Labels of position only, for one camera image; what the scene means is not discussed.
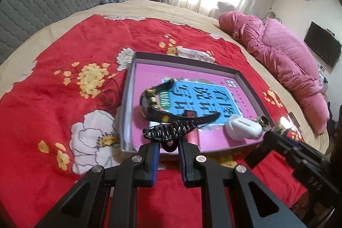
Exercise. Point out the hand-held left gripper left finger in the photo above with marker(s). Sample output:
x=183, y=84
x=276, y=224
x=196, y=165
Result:
x=154, y=161

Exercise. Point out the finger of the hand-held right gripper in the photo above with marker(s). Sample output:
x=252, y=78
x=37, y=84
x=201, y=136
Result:
x=283, y=137
x=260, y=156

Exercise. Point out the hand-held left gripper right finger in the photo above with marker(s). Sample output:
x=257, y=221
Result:
x=184, y=161

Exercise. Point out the black hair clip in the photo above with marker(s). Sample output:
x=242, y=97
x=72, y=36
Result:
x=171, y=130

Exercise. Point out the red black lighter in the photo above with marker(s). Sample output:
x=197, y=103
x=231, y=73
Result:
x=190, y=113

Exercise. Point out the yellow black wrist watch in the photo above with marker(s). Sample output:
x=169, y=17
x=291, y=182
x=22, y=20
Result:
x=149, y=105

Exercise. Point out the grey cardboard box pink bottom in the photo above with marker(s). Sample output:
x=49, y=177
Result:
x=149, y=73

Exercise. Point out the pink quilted duvet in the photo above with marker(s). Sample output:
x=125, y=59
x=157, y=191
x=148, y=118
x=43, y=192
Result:
x=280, y=57

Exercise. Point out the black flat television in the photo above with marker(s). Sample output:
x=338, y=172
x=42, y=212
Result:
x=323, y=43

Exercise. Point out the red floral blanket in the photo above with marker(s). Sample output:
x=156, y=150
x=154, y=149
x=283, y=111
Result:
x=80, y=43

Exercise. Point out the pale cushion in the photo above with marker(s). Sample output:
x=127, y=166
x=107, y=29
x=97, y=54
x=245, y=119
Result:
x=225, y=6

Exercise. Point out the beige bed sheet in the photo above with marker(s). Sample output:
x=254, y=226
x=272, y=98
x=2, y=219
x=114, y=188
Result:
x=160, y=11

